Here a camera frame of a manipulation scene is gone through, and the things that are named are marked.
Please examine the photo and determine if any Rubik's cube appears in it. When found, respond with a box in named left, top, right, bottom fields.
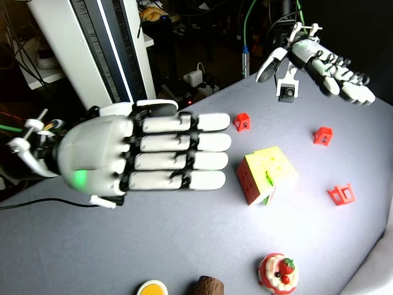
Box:
left=235, top=146, right=300, bottom=207

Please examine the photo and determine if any white shelf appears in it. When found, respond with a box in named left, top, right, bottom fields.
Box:
left=18, top=66, right=67, bottom=90

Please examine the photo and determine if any white shoe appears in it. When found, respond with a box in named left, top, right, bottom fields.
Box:
left=36, top=42, right=60, bottom=70

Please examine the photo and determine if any white column with black strips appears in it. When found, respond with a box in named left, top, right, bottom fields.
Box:
left=26, top=0, right=157, bottom=113

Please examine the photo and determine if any grey table cloth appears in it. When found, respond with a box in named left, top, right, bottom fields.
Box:
left=0, top=67, right=393, bottom=295

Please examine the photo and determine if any white power adapter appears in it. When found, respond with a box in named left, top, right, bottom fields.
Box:
left=183, top=63, right=207, bottom=87

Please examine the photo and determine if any white power strip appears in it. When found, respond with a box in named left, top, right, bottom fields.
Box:
left=196, top=81, right=220, bottom=96

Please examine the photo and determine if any toy bread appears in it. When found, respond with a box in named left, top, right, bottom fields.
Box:
left=139, top=6, right=169, bottom=22

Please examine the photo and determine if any small red plastic stool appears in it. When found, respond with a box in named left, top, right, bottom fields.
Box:
left=327, top=183, right=356, bottom=206
left=312, top=125, right=333, bottom=147
left=232, top=112, right=251, bottom=132

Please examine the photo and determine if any round white yellow toy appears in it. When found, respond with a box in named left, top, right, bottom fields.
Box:
left=136, top=279, right=169, bottom=295

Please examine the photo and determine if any grey plug with blue end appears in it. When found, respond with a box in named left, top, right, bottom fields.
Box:
left=241, top=45, right=251, bottom=77

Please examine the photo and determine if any brown toy chocolate log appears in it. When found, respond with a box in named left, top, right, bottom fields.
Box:
left=190, top=275, right=225, bottom=295

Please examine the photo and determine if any toy strawberry cream cake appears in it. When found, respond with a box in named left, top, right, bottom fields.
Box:
left=257, top=252, right=300, bottom=295

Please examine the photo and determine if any black cable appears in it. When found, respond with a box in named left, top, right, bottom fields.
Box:
left=0, top=198, right=99, bottom=211

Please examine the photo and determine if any green cable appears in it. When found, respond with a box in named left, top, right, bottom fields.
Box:
left=243, top=0, right=257, bottom=47

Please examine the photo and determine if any black wrist camera white bracket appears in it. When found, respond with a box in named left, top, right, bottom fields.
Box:
left=275, top=58, right=301, bottom=104

